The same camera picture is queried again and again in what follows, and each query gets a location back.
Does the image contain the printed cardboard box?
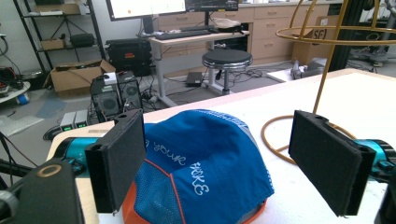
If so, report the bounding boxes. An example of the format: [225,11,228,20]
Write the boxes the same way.
[290,14,340,65]

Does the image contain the black keyboard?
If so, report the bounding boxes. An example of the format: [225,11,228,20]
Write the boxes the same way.
[154,29,213,41]

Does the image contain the black metal shelf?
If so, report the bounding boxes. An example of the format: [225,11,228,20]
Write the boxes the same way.
[12,0,106,74]

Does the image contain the white standing desk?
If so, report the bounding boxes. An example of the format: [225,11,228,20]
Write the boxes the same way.
[148,30,250,108]

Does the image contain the open cardboard box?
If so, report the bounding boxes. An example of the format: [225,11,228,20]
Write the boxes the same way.
[43,59,117,97]

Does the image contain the grey power supply units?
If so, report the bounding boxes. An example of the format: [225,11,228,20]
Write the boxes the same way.
[59,108,90,133]

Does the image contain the gold wire rack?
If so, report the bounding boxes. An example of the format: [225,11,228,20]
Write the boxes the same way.
[261,0,396,166]

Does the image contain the dark-screen computer monitor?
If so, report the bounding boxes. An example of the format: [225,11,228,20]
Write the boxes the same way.
[185,0,239,13]

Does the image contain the black equipment case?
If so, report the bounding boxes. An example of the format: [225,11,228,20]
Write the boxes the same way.
[105,37,154,77]

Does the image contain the flat black box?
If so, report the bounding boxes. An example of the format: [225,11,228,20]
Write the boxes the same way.
[185,71,205,88]

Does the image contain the beige cloth bag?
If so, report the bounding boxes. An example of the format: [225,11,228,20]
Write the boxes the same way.
[212,17,242,31]

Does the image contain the blue and orange cap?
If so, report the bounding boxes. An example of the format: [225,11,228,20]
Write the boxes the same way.
[121,108,276,224]

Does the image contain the wooden drawer cabinets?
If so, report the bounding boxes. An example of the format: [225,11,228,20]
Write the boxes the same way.
[157,3,331,66]

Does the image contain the white-screen computer monitor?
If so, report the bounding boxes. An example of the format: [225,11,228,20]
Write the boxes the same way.
[105,0,188,22]

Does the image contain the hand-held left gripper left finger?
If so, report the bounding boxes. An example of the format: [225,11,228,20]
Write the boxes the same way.
[84,108,148,215]

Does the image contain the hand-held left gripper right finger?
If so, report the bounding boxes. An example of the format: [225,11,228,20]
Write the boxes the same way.
[288,109,377,217]

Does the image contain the black desktop computer tower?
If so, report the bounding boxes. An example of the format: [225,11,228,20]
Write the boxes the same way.
[90,70,144,122]

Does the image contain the round black stool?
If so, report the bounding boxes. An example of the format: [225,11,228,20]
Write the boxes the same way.
[202,49,254,96]

